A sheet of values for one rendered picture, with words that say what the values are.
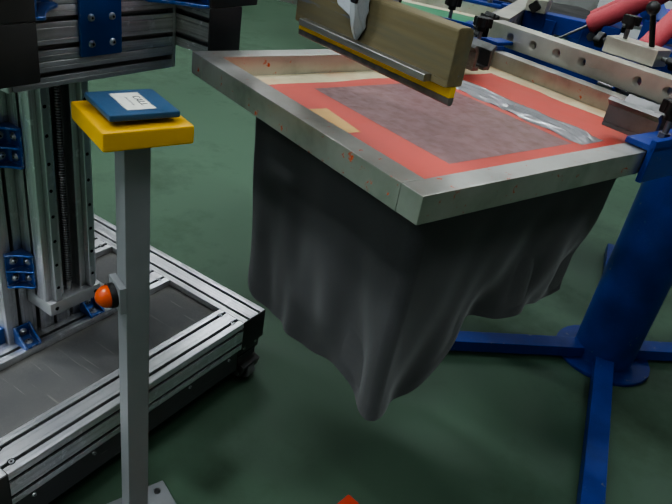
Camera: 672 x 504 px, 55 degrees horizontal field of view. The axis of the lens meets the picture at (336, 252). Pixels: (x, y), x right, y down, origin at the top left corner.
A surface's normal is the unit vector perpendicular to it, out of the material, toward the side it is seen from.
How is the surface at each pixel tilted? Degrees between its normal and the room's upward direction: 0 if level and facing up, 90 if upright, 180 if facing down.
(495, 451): 0
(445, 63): 90
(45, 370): 0
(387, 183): 90
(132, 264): 90
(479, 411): 0
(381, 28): 90
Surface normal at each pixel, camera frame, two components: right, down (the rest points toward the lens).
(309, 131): -0.79, 0.19
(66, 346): 0.15, -0.85
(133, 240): 0.59, 0.48
